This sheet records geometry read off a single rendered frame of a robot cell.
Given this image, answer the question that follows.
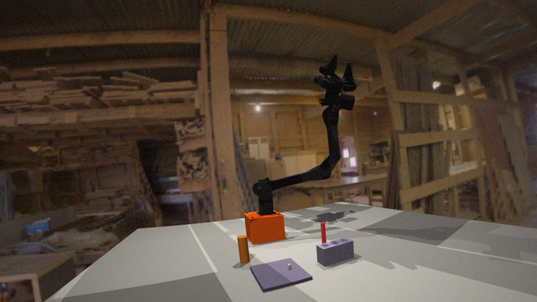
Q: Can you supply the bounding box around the red peg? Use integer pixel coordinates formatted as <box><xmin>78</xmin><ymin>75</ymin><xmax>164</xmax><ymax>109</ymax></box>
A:
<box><xmin>321</xmin><ymin>222</ymin><xmax>326</xmax><ymax>244</ymax></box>

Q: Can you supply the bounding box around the orange cylinder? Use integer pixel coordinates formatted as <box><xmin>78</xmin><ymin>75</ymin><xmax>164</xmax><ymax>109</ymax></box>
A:
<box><xmin>237</xmin><ymin>235</ymin><xmax>250</xmax><ymax>263</ymax></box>

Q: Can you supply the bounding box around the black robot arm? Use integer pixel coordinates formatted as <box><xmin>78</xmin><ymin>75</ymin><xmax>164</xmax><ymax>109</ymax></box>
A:
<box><xmin>252</xmin><ymin>76</ymin><xmax>355</xmax><ymax>216</ymax></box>

